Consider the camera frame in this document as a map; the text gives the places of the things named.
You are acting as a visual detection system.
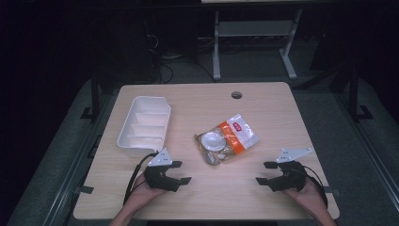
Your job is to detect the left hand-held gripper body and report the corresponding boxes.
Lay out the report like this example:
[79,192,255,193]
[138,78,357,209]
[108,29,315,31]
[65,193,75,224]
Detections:
[143,148,182,193]

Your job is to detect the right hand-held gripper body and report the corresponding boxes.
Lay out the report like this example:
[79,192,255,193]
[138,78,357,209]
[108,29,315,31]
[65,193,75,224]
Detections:
[267,147,313,193]

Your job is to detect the white divided plastic tray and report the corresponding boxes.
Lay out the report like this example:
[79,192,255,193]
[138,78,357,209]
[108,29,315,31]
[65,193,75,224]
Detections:
[117,95,172,158]

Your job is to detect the clear orange snack packet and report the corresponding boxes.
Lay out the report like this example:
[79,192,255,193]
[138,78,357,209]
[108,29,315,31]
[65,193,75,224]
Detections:
[194,113,261,167]

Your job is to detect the person's left hand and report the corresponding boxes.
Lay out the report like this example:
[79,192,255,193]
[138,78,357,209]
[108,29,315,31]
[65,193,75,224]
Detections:
[124,172,168,217]

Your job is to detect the person's right hand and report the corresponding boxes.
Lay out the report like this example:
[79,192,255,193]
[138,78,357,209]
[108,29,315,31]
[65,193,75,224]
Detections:
[282,177,329,218]

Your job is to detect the grey table edge clip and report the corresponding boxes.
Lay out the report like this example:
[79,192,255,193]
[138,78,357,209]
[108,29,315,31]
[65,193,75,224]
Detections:
[74,185,95,195]
[324,186,343,198]

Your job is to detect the black metal stand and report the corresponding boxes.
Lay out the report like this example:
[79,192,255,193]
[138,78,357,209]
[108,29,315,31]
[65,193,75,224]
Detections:
[347,64,375,122]
[79,74,102,124]

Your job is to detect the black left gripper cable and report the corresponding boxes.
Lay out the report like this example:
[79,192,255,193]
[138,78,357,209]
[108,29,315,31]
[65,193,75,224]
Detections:
[122,152,158,205]

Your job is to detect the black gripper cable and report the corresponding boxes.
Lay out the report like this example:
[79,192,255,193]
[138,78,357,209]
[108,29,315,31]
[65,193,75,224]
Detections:
[122,152,158,205]
[301,165,329,209]

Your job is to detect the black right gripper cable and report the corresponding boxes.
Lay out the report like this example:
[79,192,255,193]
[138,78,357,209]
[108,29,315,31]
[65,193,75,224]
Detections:
[301,165,329,209]

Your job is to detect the black floor cables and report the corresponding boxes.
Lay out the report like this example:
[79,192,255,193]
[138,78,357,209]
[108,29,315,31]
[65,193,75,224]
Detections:
[143,32,218,85]

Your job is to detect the white metal desk frame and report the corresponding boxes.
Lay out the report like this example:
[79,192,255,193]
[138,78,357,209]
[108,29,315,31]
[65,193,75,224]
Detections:
[212,8,304,82]

